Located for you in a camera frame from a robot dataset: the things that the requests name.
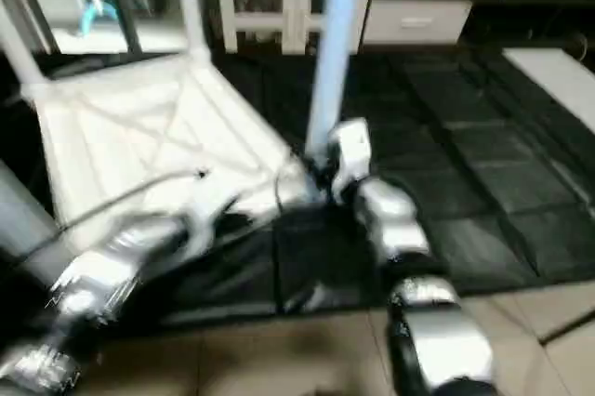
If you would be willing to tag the white plastic table leg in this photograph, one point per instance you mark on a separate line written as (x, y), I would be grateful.
(19, 43)
(23, 219)
(335, 52)
(191, 1)

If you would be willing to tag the white plastic table top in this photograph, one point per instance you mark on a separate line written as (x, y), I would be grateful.
(158, 136)

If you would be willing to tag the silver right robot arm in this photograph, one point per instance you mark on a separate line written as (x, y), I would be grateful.
(409, 257)

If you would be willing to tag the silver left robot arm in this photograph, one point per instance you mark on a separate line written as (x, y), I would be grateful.
(102, 275)

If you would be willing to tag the black work mat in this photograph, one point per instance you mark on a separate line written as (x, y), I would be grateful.
(446, 154)

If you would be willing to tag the white flat board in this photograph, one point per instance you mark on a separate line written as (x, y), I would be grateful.
(558, 80)

